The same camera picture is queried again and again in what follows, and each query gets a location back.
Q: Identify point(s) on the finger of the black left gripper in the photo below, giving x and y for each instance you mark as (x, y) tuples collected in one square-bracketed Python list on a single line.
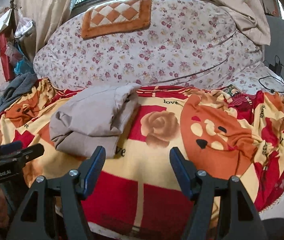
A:
[(10, 148), (29, 152)]

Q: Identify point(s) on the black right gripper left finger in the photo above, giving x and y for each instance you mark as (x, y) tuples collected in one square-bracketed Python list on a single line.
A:
[(53, 204)]

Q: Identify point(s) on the beige jacket with striped trim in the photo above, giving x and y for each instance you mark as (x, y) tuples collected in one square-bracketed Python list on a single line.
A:
[(96, 116)]

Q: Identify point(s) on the grey knitted garment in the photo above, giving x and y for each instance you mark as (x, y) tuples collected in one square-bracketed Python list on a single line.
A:
[(21, 85)]

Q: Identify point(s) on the teal blue cloth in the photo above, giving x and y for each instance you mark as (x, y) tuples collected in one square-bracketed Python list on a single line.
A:
[(23, 66)]

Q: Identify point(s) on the red yellow orange fleece blanket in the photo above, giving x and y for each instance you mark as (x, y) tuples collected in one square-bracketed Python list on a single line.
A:
[(137, 194)]

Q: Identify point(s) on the clear plastic bag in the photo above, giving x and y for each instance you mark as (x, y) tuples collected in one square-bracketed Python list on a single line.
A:
[(25, 28)]

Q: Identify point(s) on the beige curtain left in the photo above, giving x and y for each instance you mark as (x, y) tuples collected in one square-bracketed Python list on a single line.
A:
[(48, 15)]

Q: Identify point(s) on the floral white duvet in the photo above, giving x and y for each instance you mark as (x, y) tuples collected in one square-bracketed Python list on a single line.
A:
[(188, 43)]

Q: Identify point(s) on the orange checkered cushion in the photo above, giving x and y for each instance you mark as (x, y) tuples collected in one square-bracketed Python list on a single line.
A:
[(117, 16)]

